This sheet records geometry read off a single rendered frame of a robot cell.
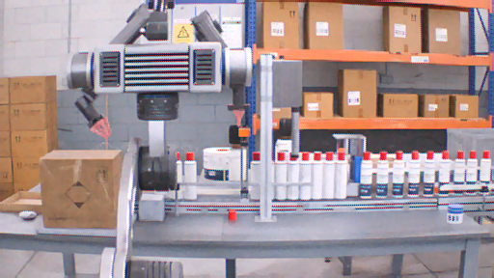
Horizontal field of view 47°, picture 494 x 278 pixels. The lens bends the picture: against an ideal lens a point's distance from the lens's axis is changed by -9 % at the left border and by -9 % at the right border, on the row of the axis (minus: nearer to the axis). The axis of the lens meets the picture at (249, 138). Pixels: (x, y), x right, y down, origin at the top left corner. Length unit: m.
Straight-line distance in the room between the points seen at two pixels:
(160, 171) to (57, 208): 0.60
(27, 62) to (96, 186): 5.02
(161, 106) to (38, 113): 3.88
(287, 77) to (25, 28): 5.14
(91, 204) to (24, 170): 3.50
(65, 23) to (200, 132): 2.05
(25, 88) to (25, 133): 0.42
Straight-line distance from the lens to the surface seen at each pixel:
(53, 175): 2.33
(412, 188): 2.73
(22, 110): 5.72
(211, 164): 3.06
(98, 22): 7.04
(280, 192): 2.64
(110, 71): 1.88
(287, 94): 2.46
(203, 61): 1.86
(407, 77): 7.35
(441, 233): 2.37
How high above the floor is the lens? 1.46
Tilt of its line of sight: 7 degrees down
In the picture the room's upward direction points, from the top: straight up
